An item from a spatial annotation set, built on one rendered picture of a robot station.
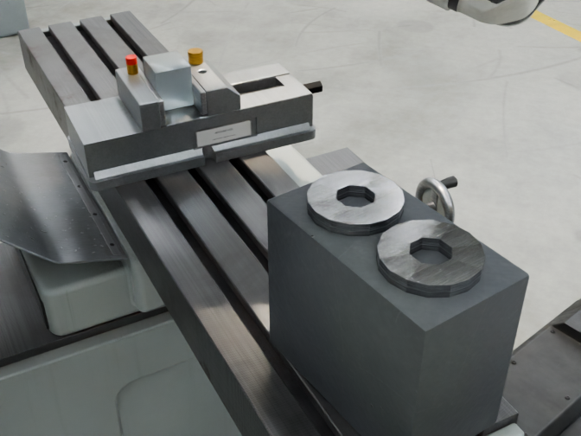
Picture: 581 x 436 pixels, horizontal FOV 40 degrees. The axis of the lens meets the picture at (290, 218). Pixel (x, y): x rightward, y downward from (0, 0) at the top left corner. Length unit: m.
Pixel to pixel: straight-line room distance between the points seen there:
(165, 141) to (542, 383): 0.70
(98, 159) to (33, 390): 0.35
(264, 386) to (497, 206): 2.02
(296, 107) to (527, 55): 2.77
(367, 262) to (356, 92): 2.77
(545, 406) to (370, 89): 2.33
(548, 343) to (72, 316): 0.77
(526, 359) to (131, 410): 0.65
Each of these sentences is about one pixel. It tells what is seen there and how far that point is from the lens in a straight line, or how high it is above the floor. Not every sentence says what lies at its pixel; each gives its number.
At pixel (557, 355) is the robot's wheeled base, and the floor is 0.59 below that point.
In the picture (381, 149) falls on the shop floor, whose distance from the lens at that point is 3.02.
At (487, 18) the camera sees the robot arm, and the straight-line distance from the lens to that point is 1.05.
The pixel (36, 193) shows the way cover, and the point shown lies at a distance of 1.25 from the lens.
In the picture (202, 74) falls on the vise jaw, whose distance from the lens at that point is 1.17.
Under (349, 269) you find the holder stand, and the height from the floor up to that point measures 1.11.
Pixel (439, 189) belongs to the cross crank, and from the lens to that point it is 1.58.
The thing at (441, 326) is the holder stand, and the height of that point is 1.11.
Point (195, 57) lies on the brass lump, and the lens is 1.20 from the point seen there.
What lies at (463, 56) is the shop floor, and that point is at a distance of 3.82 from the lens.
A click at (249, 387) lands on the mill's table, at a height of 0.93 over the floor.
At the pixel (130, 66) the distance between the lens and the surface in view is 1.18.
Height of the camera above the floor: 1.54
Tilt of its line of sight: 36 degrees down
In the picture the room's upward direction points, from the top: straight up
